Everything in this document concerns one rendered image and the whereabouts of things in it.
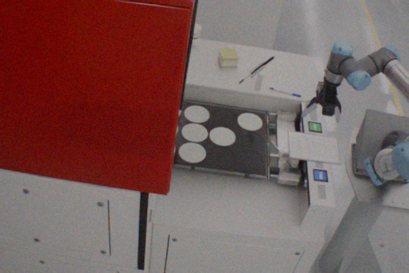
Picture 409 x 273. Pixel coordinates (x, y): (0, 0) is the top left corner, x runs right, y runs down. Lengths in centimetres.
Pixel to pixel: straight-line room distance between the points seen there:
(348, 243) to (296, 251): 68
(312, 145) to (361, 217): 56
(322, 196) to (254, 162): 30
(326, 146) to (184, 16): 115
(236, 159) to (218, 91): 34
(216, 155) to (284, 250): 44
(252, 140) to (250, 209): 29
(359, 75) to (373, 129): 46
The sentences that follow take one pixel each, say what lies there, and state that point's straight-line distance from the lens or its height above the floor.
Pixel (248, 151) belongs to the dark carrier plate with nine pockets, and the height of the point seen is 90.
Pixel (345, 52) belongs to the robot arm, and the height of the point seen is 137.
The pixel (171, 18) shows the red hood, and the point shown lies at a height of 177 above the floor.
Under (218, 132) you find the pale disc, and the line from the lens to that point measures 207.
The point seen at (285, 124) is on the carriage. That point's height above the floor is 88.
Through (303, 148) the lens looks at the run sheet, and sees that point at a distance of 201.
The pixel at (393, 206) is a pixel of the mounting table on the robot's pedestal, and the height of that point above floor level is 82.
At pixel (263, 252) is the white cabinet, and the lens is 196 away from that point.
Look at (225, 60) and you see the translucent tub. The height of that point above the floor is 102.
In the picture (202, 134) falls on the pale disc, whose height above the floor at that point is 90.
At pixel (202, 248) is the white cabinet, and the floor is 70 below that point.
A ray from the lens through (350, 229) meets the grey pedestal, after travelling 253.
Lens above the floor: 232
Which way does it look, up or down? 44 degrees down
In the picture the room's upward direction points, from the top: 10 degrees clockwise
